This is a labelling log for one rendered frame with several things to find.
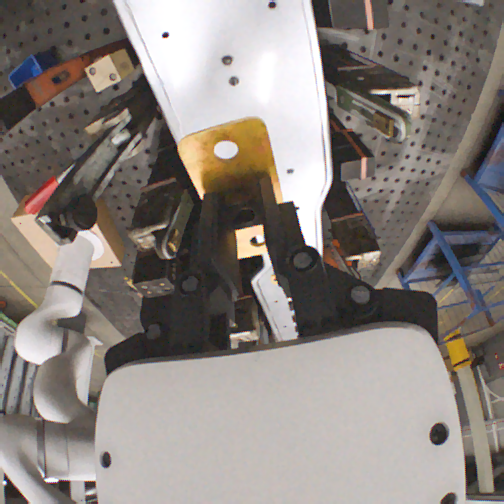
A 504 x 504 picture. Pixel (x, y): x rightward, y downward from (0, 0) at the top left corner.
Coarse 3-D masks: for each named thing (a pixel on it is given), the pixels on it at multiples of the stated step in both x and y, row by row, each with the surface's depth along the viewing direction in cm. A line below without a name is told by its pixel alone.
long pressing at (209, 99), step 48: (144, 0) 18; (192, 0) 19; (240, 0) 20; (288, 0) 20; (144, 48) 23; (192, 48) 24; (240, 48) 25; (288, 48) 25; (192, 96) 30; (240, 96) 30; (288, 96) 31; (288, 144) 36; (288, 192) 44; (288, 336) 98
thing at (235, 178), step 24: (240, 120) 9; (192, 144) 10; (216, 144) 10; (240, 144) 10; (264, 144) 10; (192, 168) 11; (216, 168) 11; (240, 168) 11; (264, 168) 11; (240, 192) 12; (240, 216) 13; (240, 240) 15
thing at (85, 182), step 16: (112, 128) 24; (96, 144) 22; (112, 144) 25; (128, 144) 26; (80, 160) 21; (96, 160) 23; (112, 160) 25; (80, 176) 19; (96, 176) 23; (112, 176) 24; (64, 192) 18; (80, 192) 21; (96, 192) 22; (48, 208) 16; (64, 208) 17; (80, 208) 17; (96, 208) 18; (48, 224) 17; (64, 224) 17; (80, 224) 17; (64, 240) 18
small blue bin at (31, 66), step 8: (32, 56) 31; (40, 56) 34; (48, 56) 36; (24, 64) 33; (32, 64) 37; (40, 64) 34; (48, 64) 37; (56, 64) 40; (16, 72) 34; (24, 72) 37; (32, 72) 39; (40, 72) 35; (16, 80) 35; (24, 80) 37; (56, 80) 40
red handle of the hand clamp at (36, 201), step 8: (120, 136) 26; (128, 136) 27; (120, 144) 27; (56, 176) 24; (64, 176) 24; (48, 184) 23; (56, 184) 24; (40, 192) 23; (48, 192) 23; (32, 200) 23; (40, 200) 23; (24, 208) 23; (32, 208) 23; (40, 208) 24
